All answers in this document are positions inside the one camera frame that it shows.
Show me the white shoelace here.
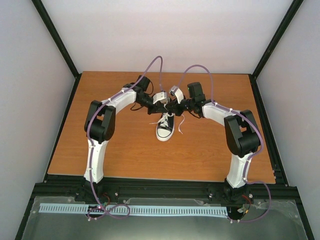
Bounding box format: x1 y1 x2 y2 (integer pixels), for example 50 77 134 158
151 106 186 139

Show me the black white canvas sneaker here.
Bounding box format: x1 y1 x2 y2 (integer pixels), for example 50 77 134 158
156 112 175 142

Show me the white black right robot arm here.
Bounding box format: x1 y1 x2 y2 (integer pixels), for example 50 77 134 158
167 82 263 203

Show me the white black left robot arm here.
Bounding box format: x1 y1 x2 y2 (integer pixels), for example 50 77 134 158
84 75 169 202

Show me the clear acrylic cover plate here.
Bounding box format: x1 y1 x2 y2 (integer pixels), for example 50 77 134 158
22 197 307 240

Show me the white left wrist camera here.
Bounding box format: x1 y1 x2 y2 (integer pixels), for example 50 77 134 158
152 91 170 104

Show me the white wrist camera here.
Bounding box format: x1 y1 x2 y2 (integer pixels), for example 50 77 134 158
169 85 185 104
152 91 170 104

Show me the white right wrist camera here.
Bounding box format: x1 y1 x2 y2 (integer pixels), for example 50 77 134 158
169 85 185 104

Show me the light blue slotted cable duct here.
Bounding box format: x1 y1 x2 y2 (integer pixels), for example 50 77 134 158
38 203 228 218

